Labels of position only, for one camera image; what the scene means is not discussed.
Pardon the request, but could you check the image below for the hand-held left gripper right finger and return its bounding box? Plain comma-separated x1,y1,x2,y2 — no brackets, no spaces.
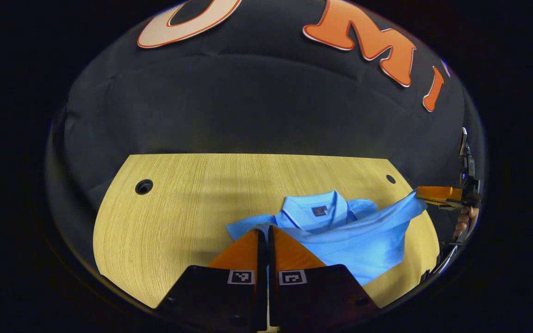
268,225,380,330

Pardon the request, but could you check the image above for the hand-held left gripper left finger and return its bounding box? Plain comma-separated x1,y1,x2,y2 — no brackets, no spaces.
155,228,268,332

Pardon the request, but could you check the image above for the light blue T-shirt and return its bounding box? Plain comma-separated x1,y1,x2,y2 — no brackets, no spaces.
226,190,429,286

